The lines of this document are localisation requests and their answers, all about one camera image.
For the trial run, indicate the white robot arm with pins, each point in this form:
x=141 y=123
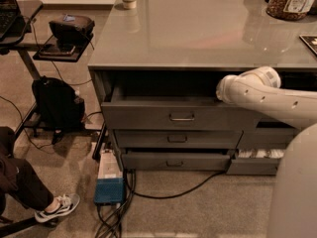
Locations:
x=293 y=208

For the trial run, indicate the grey drawer cabinet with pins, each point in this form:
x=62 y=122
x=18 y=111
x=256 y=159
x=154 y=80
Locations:
x=184 y=47

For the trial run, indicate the blue power box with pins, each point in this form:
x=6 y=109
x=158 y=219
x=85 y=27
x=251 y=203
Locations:
x=110 y=183

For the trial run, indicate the black backpack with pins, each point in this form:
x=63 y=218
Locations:
x=60 y=107

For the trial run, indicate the black pouch bag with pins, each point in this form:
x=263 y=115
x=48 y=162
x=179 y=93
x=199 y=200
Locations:
x=69 y=28

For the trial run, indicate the black side tray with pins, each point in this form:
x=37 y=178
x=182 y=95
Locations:
x=54 y=50

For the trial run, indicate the grey white sneaker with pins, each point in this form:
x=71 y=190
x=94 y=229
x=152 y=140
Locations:
x=66 y=204

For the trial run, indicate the office chair base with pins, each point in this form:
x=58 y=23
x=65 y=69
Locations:
x=10 y=227

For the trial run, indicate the person leg dark trousers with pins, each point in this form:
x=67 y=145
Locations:
x=18 y=178

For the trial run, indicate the black desk stand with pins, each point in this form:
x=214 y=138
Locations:
x=13 y=42

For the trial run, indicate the dark card on counter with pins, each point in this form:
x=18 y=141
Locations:
x=311 y=42

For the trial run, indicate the black laptop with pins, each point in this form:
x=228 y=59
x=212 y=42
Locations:
x=9 y=13

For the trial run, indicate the glass jar of nuts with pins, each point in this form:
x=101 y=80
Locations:
x=290 y=10

